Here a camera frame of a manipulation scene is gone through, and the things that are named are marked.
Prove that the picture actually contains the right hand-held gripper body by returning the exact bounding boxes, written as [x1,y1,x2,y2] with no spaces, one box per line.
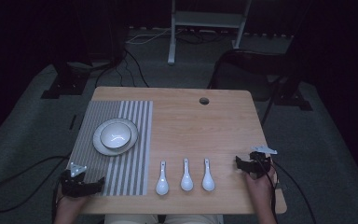
[248,145,279,180]

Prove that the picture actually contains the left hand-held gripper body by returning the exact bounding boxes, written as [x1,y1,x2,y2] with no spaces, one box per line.
[60,161,90,199]

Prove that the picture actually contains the person's left hand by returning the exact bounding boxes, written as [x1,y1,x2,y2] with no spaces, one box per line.
[54,189,90,217]

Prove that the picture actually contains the person's right hand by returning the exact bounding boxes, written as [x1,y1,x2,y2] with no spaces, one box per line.
[245,167,278,207]

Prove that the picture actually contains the grey striped placemat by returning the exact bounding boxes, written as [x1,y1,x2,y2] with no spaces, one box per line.
[66,100,154,197]

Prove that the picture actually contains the white ceramic spoon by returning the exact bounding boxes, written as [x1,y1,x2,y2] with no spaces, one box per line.
[201,158,216,192]
[155,160,171,196]
[180,158,195,192]

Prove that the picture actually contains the white ceramic plate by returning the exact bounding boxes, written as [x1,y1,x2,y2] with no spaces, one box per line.
[92,118,140,157]

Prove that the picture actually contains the white ceramic bowl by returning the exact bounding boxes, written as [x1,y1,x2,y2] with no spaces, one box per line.
[100,121,132,149]

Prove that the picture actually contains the black stand base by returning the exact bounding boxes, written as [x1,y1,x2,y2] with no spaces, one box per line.
[274,89,313,112]
[40,61,91,101]

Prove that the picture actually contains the person's light trousers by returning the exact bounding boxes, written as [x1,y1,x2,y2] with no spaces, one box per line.
[103,213,226,224]

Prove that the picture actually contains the black floor cable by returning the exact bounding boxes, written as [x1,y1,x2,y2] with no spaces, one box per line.
[94,49,151,89]

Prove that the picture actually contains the white metal stand frame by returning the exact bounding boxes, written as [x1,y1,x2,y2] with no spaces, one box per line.
[167,0,254,65]

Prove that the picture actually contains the white floor cable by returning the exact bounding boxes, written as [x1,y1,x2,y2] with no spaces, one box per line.
[125,27,172,45]

